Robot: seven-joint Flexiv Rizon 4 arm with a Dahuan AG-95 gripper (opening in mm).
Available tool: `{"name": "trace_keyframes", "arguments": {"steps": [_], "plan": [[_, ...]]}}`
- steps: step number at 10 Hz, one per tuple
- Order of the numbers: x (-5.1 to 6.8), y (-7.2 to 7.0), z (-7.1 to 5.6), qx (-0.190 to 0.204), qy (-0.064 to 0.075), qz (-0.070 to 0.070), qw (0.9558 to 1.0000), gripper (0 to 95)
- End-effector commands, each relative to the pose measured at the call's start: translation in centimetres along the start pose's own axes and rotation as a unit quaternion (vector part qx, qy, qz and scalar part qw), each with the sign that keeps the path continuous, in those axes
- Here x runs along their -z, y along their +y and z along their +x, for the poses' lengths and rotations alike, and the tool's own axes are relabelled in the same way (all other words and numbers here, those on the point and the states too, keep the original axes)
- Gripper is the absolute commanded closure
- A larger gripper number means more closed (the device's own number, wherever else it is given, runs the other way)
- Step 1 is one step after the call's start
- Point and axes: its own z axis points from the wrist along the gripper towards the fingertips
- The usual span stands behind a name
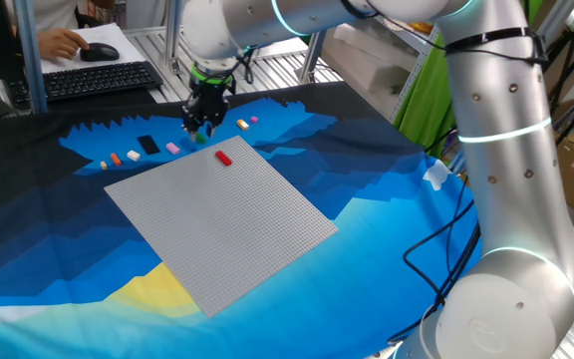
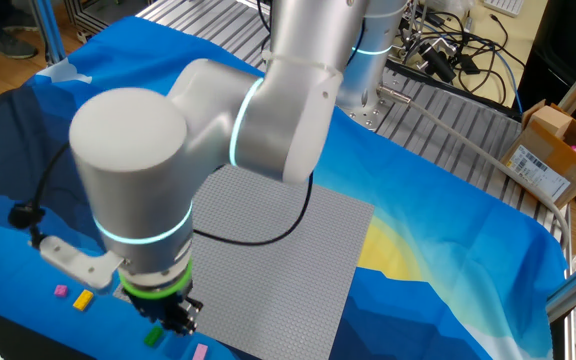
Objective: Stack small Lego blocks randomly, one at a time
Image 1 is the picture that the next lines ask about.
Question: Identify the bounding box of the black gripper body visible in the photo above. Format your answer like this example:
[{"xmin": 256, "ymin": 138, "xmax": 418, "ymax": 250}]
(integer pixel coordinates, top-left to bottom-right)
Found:
[{"xmin": 181, "ymin": 83, "xmax": 231, "ymax": 126}]

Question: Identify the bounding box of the black Lego plate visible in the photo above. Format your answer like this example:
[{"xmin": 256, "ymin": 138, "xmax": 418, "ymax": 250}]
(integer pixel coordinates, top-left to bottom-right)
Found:
[{"xmin": 137, "ymin": 134, "xmax": 161, "ymax": 156}]

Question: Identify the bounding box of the grey Lego baseplate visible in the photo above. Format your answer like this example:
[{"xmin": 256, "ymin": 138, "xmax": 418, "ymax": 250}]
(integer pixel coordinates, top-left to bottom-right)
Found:
[{"xmin": 104, "ymin": 134, "xmax": 340, "ymax": 319}]

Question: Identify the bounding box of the person's bare hand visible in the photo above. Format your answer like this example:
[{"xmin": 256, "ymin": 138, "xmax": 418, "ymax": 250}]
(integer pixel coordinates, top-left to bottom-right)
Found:
[{"xmin": 36, "ymin": 26, "xmax": 91, "ymax": 61}]

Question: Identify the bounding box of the white paper sheet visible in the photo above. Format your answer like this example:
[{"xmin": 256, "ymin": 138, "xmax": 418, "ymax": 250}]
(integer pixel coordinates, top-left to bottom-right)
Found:
[{"xmin": 40, "ymin": 22, "xmax": 147, "ymax": 75}]

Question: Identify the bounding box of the black computer keyboard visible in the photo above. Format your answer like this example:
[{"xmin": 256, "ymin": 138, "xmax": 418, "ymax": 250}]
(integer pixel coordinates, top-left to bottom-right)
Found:
[{"xmin": 7, "ymin": 60, "xmax": 164, "ymax": 109}]

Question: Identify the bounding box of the black computer mouse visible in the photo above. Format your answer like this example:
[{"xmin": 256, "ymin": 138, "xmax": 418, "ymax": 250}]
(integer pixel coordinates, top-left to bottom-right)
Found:
[{"xmin": 79, "ymin": 42, "xmax": 121, "ymax": 63}]

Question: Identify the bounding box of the white foam block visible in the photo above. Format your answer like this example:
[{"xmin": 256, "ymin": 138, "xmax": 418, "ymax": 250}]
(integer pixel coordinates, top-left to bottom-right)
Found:
[{"xmin": 319, "ymin": 24, "xmax": 437, "ymax": 121}]

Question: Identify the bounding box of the person's white shirt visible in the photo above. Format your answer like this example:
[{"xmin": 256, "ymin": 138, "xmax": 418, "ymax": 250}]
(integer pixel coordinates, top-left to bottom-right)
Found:
[{"xmin": 32, "ymin": 0, "xmax": 87, "ymax": 32}]

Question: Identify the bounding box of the blue mountain print tablecloth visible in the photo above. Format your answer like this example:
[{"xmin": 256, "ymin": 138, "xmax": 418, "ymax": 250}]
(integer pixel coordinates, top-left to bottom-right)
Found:
[{"xmin": 0, "ymin": 81, "xmax": 483, "ymax": 359}]

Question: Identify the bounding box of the black tripod stand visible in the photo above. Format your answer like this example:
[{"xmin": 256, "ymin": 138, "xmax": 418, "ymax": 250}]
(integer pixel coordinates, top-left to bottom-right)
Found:
[{"xmin": 540, "ymin": 29, "xmax": 574, "ymax": 154}]

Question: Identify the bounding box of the black camera cable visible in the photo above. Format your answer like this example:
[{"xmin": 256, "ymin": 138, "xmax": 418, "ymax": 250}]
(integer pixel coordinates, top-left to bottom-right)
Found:
[{"xmin": 231, "ymin": 47, "xmax": 256, "ymax": 85}]

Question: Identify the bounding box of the aluminium frame post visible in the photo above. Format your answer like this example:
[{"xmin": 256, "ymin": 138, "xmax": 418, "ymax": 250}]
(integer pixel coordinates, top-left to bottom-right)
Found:
[{"xmin": 163, "ymin": 0, "xmax": 184, "ymax": 75}]

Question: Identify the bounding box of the blue grey frame post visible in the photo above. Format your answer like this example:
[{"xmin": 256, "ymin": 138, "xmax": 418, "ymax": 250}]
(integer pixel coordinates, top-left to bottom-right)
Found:
[{"xmin": 12, "ymin": 0, "xmax": 49, "ymax": 115}]

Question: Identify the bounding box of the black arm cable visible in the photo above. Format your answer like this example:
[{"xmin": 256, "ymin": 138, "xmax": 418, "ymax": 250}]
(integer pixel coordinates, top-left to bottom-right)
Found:
[{"xmin": 387, "ymin": 191, "xmax": 482, "ymax": 345}]

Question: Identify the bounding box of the black cable strap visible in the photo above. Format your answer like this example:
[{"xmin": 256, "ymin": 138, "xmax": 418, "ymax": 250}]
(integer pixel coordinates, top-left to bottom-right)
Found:
[{"xmin": 443, "ymin": 26, "xmax": 548, "ymax": 67}]

